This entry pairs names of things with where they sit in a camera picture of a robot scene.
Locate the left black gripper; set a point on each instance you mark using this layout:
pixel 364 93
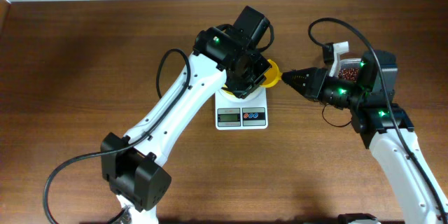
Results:
pixel 257 68

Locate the white digital kitchen scale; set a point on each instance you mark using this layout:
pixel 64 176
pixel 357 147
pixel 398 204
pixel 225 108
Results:
pixel 232 113

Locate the yellow plastic measuring scoop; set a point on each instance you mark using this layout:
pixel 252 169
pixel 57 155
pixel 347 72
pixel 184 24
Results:
pixel 272 76

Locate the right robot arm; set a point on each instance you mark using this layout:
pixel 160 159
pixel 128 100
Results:
pixel 384 127

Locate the yellow plastic bowl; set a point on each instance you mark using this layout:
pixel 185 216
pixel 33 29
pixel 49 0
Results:
pixel 225 89

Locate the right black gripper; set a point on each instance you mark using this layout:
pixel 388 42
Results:
pixel 315 79

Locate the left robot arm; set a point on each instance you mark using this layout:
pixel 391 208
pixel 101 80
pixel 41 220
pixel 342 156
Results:
pixel 227 64

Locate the red beans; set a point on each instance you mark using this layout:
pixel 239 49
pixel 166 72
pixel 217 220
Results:
pixel 349 74

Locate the clear plastic container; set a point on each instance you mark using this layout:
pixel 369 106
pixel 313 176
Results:
pixel 350 63

